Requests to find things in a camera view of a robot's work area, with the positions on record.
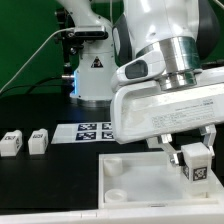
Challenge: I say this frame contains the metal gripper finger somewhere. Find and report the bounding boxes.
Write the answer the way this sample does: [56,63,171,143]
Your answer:
[199,124,216,156]
[157,134,184,166]

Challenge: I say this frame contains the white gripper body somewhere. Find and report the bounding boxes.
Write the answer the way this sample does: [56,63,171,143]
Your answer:
[110,68,224,144]

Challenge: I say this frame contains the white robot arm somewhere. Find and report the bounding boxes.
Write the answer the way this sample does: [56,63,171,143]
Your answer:
[58,0,224,166]

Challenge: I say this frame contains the black camera stand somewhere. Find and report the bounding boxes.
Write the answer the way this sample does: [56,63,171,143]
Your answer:
[54,8,82,100]

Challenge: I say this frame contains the white cable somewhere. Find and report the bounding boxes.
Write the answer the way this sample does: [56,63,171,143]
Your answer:
[0,27,76,93]

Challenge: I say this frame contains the white square tabletop part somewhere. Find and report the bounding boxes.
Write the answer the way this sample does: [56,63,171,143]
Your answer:
[98,152,224,209]

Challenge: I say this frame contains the black cable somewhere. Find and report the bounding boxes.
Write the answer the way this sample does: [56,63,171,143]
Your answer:
[0,76,73,98]

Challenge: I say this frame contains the white sheet with markers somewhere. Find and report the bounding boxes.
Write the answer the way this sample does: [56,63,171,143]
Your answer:
[52,122,114,144]

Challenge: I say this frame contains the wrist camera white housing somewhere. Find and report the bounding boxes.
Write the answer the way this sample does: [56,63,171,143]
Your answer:
[111,50,166,92]

